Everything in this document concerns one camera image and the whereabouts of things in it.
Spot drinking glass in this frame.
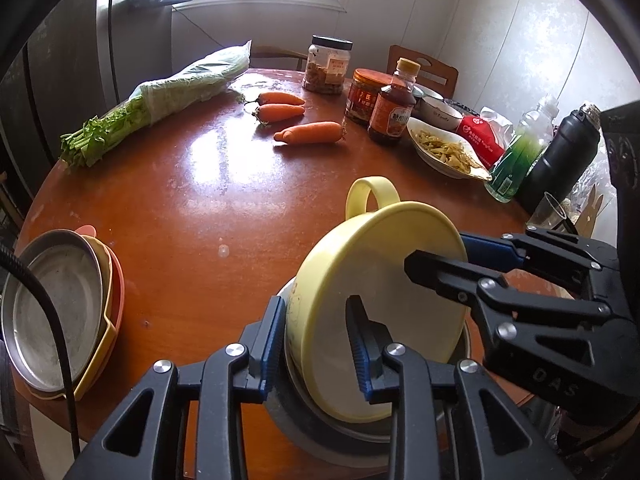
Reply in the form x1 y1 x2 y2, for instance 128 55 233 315
525 191 573 233

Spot yellow plate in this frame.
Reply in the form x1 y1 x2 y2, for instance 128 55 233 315
30 234 122 401

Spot white plate with food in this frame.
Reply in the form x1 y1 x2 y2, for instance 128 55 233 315
406 117 493 181

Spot crinkled clear plastic bag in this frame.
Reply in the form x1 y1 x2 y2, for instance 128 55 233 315
565 160 618 241

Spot wooden chair with slotted back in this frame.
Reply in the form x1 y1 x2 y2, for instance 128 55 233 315
386 45 460 98

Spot green drink bottle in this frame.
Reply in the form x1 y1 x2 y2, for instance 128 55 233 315
484 94 560 204

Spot thick black cable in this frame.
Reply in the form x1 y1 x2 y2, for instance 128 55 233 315
0 247 83 463

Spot grey refrigerator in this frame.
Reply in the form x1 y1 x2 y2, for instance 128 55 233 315
0 0 176 196

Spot yellow bowl with handle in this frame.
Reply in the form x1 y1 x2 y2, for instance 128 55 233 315
284 176 471 423

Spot stack of coloured plates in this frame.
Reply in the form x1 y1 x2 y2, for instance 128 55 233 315
20 224 126 401

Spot red label sauce jar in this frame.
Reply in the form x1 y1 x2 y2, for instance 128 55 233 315
345 68 396 126

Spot celery bunch in plastic bag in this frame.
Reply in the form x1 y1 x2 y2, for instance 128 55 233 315
60 40 252 168

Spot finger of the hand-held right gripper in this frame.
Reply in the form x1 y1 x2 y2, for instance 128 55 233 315
404 249 626 413
459 226 623 311

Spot black thermos flask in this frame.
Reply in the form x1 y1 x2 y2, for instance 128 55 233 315
515 102 601 216

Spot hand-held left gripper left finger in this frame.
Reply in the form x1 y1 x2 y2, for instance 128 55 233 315
62 296 286 480

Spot forked carrot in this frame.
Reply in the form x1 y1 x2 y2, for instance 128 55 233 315
274 121 347 147

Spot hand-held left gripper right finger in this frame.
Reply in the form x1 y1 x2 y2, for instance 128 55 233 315
345 295 576 480

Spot brown sauce bottle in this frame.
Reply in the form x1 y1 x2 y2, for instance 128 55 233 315
367 57 418 147

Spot clear jar with black lid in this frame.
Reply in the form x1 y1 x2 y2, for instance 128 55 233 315
303 35 354 96

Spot red packet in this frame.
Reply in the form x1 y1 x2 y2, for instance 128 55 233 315
456 107 516 171

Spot round steel plate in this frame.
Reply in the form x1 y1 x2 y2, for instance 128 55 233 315
1 230 108 393

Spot white ceramic bowl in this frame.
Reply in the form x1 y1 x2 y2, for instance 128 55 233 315
417 97 466 133

